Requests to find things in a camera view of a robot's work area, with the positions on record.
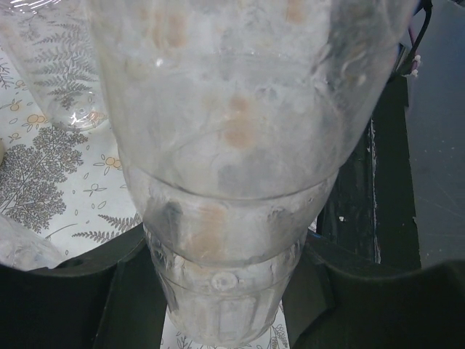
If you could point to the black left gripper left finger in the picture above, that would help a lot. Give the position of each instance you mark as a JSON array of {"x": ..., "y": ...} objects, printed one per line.
[{"x": 109, "y": 297}]

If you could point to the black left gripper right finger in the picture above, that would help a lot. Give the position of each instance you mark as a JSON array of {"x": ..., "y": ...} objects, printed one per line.
[{"x": 337, "y": 299}]

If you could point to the clear plastic bottle large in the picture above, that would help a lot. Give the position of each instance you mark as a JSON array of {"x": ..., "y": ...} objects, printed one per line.
[{"x": 232, "y": 120}]

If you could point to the clear plastic bottle middle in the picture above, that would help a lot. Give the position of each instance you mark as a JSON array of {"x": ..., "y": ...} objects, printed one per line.
[{"x": 22, "y": 249}]

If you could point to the clear plastic bottle left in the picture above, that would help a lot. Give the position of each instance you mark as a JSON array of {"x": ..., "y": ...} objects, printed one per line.
[{"x": 49, "y": 44}]

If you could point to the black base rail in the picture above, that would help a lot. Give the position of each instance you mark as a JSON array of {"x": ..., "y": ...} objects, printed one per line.
[{"x": 399, "y": 199}]

